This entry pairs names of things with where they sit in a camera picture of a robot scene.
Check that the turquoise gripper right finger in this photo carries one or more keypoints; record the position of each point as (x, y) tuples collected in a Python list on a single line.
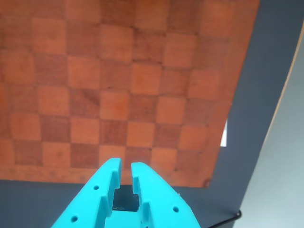
[(164, 204)]

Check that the turquoise gripper left finger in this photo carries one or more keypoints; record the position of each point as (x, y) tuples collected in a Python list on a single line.
[(95, 197)]

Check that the brown leather chessboard mat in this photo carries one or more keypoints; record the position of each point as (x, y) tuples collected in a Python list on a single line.
[(118, 83)]

